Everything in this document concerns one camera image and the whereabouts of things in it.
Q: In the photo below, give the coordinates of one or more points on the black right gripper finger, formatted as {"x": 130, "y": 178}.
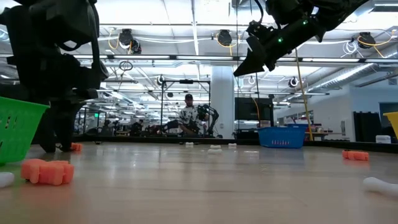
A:
{"x": 253, "y": 60}

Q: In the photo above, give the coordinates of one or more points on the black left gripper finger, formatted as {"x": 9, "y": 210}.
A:
{"x": 49, "y": 127}
{"x": 66, "y": 124}

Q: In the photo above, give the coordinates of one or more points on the green plastic basket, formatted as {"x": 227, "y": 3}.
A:
{"x": 18, "y": 130}

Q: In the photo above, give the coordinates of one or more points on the blue plastic basket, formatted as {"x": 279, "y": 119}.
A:
{"x": 281, "y": 137}

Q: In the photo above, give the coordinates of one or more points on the yellow plastic basket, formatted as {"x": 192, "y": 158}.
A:
{"x": 393, "y": 123}

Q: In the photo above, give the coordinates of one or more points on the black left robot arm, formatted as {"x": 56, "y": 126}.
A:
{"x": 46, "y": 18}

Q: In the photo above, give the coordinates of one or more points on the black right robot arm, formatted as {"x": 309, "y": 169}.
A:
{"x": 329, "y": 9}

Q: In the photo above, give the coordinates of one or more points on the black background robot arm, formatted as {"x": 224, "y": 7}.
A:
{"x": 213, "y": 118}
{"x": 169, "y": 126}

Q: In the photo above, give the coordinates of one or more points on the orange toy skeleton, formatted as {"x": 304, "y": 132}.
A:
{"x": 77, "y": 147}
{"x": 46, "y": 172}
{"x": 356, "y": 155}

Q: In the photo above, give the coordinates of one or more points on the person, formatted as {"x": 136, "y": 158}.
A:
{"x": 136, "y": 126}
{"x": 188, "y": 118}
{"x": 107, "y": 126}

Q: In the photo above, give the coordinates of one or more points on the white building column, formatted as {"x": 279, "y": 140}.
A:
{"x": 222, "y": 102}

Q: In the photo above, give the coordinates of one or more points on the white toy bone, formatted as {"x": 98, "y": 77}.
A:
{"x": 215, "y": 146}
{"x": 232, "y": 144}
{"x": 5, "y": 180}
{"x": 189, "y": 144}
{"x": 379, "y": 186}

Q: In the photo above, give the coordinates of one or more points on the long ceiling light strip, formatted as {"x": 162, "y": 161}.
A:
{"x": 140, "y": 57}

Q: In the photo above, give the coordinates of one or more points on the black cabinet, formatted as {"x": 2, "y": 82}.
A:
{"x": 363, "y": 126}

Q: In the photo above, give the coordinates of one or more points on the white plastic box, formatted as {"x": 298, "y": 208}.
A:
{"x": 383, "y": 139}

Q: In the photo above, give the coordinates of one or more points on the black wall screen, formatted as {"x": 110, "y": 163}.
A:
{"x": 253, "y": 109}

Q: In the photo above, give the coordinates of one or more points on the black background station frame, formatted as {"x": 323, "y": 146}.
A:
{"x": 186, "y": 81}

